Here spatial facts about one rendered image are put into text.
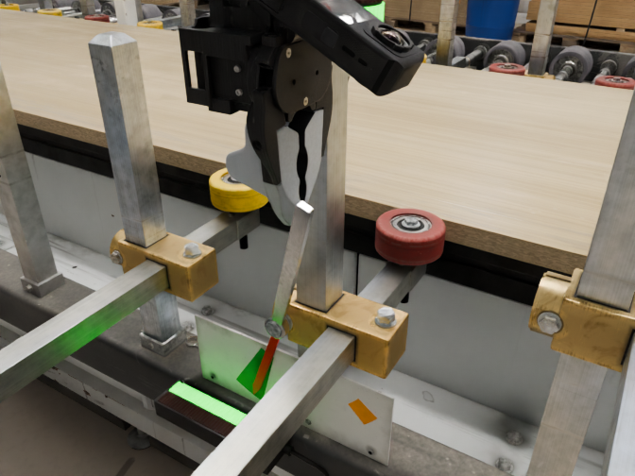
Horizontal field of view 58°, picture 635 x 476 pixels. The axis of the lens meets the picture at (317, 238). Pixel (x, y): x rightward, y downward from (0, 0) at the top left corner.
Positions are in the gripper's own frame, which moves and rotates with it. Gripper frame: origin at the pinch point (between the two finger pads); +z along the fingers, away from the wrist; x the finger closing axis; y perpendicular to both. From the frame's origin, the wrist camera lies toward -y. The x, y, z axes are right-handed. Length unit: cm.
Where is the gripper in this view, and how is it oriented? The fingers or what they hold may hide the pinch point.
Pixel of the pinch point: (298, 212)
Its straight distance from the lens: 45.2
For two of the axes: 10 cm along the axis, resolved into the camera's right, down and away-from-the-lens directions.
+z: 0.0, 8.6, 5.0
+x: -5.2, 4.3, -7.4
